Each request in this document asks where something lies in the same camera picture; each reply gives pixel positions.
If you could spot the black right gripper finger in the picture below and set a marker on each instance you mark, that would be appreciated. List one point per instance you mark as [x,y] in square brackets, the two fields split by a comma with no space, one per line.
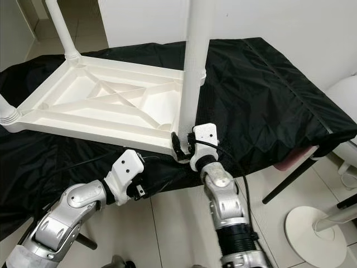
[178,146]

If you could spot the white plastic table leg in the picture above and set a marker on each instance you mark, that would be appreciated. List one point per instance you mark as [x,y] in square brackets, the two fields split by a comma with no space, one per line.
[195,67]
[202,78]
[64,28]
[8,111]

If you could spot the white plastic table top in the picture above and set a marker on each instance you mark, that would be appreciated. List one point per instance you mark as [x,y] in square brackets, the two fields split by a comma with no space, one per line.
[106,117]

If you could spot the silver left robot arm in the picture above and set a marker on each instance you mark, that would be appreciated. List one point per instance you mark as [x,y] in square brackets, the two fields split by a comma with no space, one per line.
[67,215]

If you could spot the black metal table leg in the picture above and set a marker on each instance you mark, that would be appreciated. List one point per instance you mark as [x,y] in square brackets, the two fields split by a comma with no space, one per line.
[290,181]
[87,241]

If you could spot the grey left robot foot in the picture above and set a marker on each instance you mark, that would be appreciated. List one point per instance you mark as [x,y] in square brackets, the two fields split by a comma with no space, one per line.
[120,262]

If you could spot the white round floor stand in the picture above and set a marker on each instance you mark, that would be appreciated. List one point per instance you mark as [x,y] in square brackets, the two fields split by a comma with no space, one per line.
[309,231]

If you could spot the black low rack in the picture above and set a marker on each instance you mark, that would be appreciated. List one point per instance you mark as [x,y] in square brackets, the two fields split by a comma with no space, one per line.
[347,201]

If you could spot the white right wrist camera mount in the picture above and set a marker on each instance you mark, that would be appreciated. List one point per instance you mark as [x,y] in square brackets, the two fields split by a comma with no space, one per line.
[205,142]

